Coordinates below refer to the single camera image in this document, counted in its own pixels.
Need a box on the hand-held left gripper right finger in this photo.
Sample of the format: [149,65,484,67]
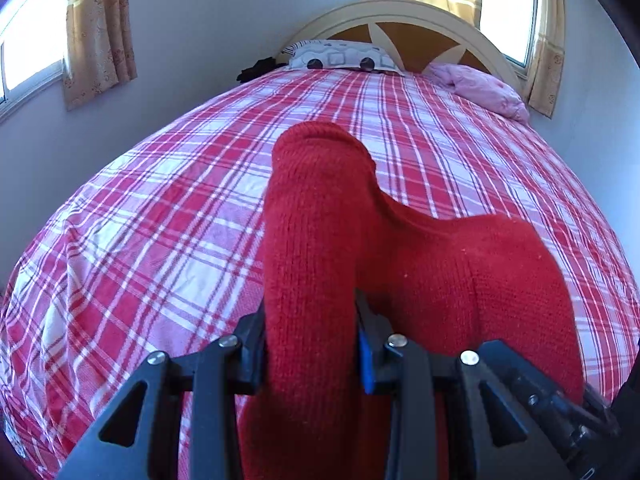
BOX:
[354,287,567,480]

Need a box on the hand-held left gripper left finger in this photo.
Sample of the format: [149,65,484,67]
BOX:
[57,305,268,480]

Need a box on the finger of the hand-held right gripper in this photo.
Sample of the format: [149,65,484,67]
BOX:
[507,375,624,465]

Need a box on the red knitted sweater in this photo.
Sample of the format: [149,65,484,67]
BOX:
[235,121,586,480]

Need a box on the red plaid bed sheet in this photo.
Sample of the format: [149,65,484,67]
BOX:
[0,67,640,480]

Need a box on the black cloth item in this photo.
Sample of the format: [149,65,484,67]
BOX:
[236,57,292,84]

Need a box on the pink pillow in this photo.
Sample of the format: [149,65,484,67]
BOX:
[429,62,532,123]

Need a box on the grey patterned pillow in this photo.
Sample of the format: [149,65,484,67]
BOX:
[282,40,407,77]

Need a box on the wooden bed headboard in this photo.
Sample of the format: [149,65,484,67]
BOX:
[272,0,526,96]

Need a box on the window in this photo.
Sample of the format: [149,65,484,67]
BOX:
[477,0,542,69]
[0,0,74,107]

